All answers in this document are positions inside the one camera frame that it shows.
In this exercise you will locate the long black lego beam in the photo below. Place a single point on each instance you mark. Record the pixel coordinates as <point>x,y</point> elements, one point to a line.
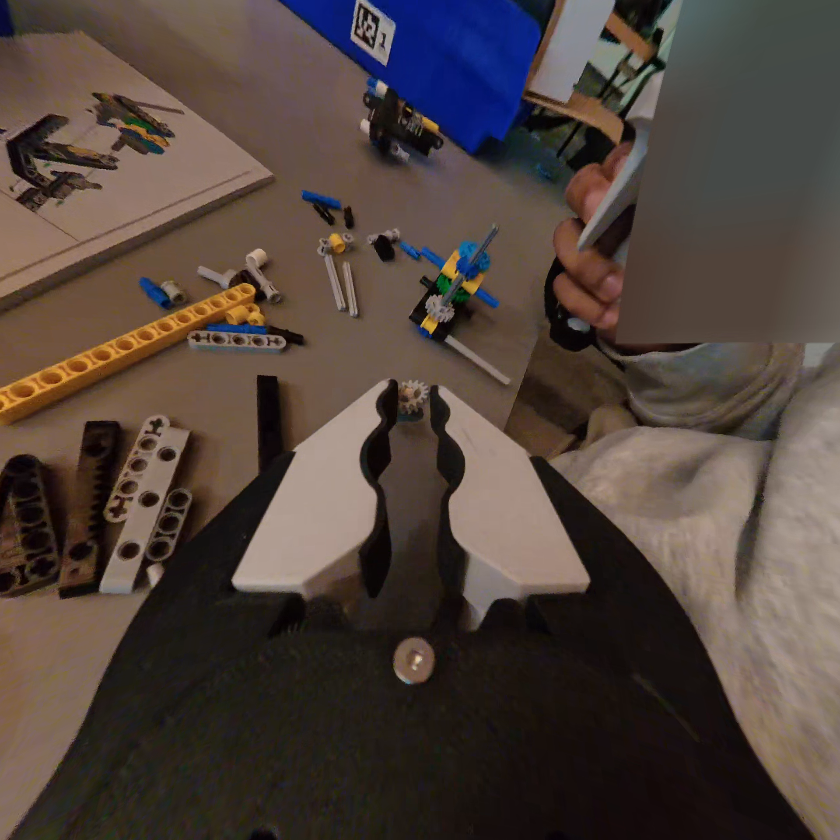
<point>269,420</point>

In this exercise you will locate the black curved lego liftarm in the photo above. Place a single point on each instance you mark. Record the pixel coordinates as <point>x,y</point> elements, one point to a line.
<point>26,525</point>

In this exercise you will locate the yellow lego bush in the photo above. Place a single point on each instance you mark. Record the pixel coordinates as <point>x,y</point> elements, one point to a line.
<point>337,243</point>
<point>248,316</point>

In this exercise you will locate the grey lego axle with connector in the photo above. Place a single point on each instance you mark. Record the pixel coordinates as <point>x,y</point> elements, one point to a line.
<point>334,282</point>

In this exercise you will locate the light grey lego axle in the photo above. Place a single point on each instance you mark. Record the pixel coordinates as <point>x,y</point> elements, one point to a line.
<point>351,292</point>

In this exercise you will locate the grey lego gear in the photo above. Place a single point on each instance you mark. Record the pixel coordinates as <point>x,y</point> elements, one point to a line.
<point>420,390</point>

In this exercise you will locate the blue and grey lego connector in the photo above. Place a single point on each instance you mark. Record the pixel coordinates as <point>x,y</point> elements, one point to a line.
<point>161,293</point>

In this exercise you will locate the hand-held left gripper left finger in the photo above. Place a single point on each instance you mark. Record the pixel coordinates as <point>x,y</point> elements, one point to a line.
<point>315,518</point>

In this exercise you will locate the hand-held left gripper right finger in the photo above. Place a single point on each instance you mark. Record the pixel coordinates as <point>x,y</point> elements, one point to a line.
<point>518,518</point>

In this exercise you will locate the light grey lego pin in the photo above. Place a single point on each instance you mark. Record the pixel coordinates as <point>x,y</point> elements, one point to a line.
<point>388,235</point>

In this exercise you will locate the grey lego axle connector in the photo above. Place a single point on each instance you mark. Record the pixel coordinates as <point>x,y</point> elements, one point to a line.
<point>155,575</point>

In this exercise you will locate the person's right hand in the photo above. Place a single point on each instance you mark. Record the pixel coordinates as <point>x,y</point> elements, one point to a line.
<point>590,282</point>

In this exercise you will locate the open lego instruction booklet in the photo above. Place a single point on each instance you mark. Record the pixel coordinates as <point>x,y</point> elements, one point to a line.
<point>131,164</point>

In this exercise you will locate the black and blue lego assembly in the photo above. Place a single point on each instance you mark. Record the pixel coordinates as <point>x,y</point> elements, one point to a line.
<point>394,124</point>

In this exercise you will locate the long yellow lego beam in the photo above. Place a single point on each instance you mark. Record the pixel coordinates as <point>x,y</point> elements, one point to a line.
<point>118,348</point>

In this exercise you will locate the thick light grey lego beam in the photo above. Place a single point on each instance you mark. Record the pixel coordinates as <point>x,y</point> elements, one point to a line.
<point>170,459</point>

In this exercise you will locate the small blue lego pin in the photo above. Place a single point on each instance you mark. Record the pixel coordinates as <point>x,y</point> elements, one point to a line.
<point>409,249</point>
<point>433,256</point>

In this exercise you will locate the person's right forearm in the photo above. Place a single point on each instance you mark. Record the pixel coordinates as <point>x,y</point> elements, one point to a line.
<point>709,394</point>

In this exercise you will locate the lego gear assembly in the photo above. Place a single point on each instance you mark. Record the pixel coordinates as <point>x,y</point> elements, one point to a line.
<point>453,289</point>

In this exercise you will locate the black lego connector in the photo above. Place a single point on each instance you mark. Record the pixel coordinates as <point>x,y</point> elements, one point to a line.
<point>384,249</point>

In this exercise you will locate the thin light grey lego liftarm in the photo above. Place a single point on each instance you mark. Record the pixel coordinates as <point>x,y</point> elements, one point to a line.
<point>236,340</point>
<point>134,469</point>

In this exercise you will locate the black lego gear rack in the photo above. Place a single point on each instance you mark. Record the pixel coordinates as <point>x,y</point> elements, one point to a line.
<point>88,505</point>

